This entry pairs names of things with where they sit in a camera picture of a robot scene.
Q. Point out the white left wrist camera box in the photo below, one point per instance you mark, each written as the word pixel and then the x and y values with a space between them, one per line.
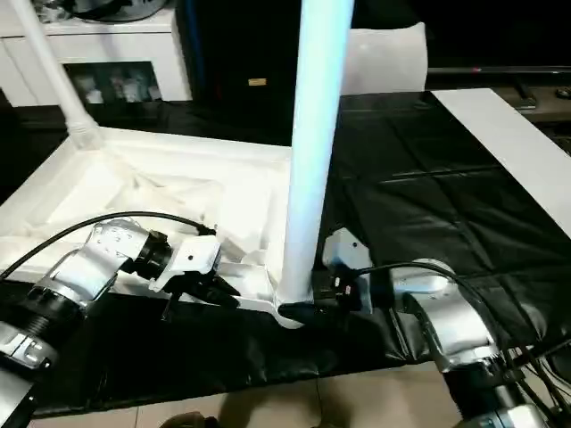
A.
pixel 192 258

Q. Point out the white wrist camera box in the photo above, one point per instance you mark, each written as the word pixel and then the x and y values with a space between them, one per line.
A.
pixel 348 249
pixel 192 258

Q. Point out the small tan label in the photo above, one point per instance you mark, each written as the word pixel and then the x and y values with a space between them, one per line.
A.
pixel 257 82

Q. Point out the white plastic table leg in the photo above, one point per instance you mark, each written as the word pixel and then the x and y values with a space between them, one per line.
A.
pixel 49 58
pixel 312 134

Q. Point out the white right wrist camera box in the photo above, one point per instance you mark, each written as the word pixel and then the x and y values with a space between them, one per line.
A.
pixel 348 249

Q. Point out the white cabinet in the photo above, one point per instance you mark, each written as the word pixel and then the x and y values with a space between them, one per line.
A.
pixel 111 44

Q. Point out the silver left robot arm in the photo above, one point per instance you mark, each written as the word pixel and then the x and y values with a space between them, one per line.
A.
pixel 80 276

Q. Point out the white plastic table top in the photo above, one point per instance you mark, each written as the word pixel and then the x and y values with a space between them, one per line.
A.
pixel 156 187

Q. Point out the black mat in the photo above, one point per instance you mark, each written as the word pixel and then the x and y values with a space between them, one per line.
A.
pixel 446 200

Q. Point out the white flat board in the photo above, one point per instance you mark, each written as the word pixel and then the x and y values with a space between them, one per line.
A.
pixel 504 142

